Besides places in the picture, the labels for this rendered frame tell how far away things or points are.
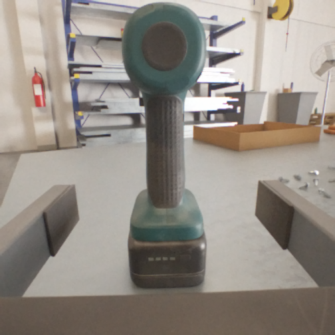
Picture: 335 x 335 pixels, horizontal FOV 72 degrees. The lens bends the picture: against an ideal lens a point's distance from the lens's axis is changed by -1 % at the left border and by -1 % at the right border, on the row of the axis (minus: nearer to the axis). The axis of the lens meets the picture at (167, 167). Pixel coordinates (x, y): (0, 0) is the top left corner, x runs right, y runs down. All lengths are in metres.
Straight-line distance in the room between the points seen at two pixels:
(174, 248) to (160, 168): 0.07
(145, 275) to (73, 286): 0.07
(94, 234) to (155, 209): 0.13
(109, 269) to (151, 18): 0.23
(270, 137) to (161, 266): 0.74
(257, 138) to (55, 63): 4.27
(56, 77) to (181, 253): 4.63
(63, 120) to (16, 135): 0.83
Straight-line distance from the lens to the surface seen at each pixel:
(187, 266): 0.23
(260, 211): 0.17
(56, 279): 0.27
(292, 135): 0.99
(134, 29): 0.18
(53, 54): 4.82
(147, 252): 0.21
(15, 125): 4.82
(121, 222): 0.35
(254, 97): 5.42
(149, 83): 0.17
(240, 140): 0.81
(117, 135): 3.80
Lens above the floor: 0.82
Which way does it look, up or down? 16 degrees down
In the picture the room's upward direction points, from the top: 1 degrees counter-clockwise
